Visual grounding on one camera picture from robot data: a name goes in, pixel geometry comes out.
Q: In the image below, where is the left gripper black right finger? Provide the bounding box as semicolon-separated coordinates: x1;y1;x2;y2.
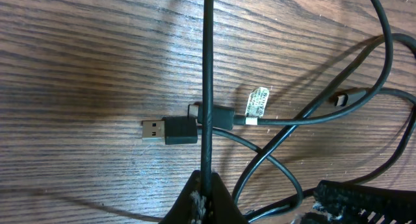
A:
209;173;248;224

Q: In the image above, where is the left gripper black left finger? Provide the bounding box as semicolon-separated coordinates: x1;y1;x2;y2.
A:
159;170;207;224

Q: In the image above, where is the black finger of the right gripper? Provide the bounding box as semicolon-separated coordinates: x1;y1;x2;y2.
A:
293;180;415;224

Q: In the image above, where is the black USB cable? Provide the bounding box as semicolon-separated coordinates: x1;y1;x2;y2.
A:
141;116;305;223

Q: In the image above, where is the black tagged USB-C cable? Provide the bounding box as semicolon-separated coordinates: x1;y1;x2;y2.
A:
187;0;416;205

